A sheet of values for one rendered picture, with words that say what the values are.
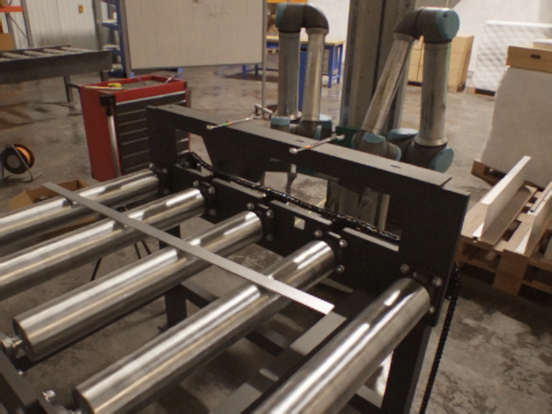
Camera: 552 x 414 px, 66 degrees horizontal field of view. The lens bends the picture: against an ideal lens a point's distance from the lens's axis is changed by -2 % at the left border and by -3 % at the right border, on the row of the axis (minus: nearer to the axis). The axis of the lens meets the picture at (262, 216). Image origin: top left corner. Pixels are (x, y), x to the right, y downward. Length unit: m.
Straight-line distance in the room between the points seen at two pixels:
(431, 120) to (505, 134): 2.64
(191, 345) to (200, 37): 5.35
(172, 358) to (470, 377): 1.68
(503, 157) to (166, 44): 4.09
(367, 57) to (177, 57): 3.85
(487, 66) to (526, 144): 4.97
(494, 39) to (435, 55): 7.36
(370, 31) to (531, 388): 1.91
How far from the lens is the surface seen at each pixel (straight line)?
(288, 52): 2.31
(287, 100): 2.39
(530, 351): 2.67
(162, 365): 0.96
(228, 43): 6.22
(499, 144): 4.75
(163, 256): 1.27
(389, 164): 1.26
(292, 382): 0.91
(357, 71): 2.51
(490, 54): 9.42
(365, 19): 2.51
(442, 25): 1.99
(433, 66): 2.05
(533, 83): 4.53
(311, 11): 2.26
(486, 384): 2.38
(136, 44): 5.92
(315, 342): 1.18
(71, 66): 6.68
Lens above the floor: 1.58
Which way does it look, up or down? 27 degrees down
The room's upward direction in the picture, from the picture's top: 1 degrees clockwise
